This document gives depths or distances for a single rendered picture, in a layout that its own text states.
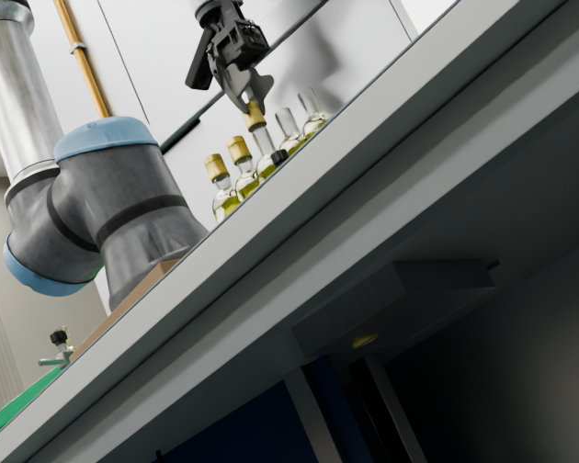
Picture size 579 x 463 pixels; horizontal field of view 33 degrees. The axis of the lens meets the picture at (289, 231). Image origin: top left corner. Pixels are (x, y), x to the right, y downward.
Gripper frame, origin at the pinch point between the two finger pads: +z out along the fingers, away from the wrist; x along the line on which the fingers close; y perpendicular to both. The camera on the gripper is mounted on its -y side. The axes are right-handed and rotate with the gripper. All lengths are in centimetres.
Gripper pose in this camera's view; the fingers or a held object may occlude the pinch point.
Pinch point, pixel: (249, 110)
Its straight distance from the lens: 173.7
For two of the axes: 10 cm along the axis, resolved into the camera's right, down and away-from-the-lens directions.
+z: 3.9, 8.6, -3.2
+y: 6.7, -5.0, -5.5
